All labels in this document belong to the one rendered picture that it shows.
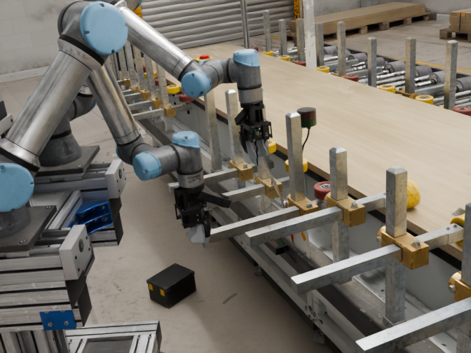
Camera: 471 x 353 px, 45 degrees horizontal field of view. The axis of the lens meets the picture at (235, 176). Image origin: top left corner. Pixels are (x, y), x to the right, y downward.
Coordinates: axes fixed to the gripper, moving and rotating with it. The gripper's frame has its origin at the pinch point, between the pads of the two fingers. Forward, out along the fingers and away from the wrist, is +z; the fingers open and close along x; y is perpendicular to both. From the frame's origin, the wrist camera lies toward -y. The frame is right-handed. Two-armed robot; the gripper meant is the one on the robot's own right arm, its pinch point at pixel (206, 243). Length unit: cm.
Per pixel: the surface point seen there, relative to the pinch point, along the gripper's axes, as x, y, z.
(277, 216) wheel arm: 1.5, -23.6, -2.9
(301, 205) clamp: 1.5, -32.2, -4.4
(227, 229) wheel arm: 1.4, -6.7, -3.4
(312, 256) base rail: 5.3, -33.2, 12.6
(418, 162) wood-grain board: 0, -79, -7
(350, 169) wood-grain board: -8, -57, -7
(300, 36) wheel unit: -194, -142, -20
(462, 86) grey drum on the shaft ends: -86, -179, 0
